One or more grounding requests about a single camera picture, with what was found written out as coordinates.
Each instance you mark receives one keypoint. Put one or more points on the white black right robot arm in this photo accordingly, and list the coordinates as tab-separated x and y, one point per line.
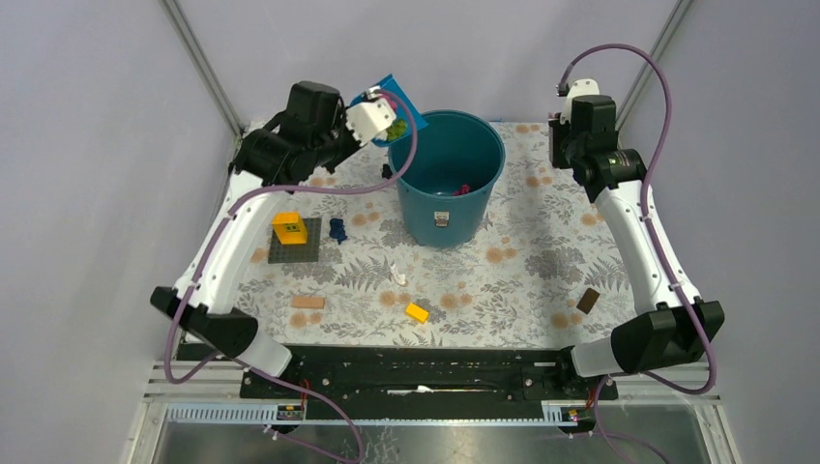
672	322

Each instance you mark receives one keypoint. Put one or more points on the yellow toy brick house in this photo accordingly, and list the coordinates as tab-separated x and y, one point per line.
290	229

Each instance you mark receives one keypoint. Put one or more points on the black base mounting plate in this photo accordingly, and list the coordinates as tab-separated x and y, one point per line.
439	384

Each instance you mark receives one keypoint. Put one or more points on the white crumpled paper scrap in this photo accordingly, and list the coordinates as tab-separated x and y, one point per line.
397	276

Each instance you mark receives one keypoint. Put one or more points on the teal plastic bucket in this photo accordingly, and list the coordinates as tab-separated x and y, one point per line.
455	149

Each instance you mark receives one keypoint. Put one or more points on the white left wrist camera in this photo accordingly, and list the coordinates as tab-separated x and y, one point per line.
370	120

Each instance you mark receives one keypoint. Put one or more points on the dark blue paper scrap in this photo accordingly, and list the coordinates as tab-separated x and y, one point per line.
337	230

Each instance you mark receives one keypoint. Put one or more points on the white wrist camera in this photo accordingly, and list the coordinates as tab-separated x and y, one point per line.
569	92
370	120

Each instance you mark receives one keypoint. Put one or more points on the small green paper scrap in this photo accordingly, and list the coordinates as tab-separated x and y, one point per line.
397	130

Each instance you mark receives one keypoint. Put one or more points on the yellow rectangular block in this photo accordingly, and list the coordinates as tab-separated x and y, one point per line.
417	313

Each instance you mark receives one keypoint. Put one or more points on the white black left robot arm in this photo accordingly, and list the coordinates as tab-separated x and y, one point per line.
202	299

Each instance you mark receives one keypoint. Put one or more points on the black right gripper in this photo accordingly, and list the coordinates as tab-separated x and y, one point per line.
558	129

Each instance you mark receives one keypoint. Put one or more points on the dark brown wooden block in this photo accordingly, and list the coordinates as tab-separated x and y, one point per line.
588	300

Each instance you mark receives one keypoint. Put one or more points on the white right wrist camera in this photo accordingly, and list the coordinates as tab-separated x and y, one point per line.
569	92

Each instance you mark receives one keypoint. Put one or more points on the magenta crumpled paper scrap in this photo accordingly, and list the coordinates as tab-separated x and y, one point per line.
464	189

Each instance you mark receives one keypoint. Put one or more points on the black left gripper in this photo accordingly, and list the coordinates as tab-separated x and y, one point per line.
352	146

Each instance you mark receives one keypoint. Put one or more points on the tan wooden block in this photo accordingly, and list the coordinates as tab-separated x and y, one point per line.
308	302

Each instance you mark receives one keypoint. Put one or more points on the blue plastic dustpan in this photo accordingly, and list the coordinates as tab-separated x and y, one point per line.
389	88

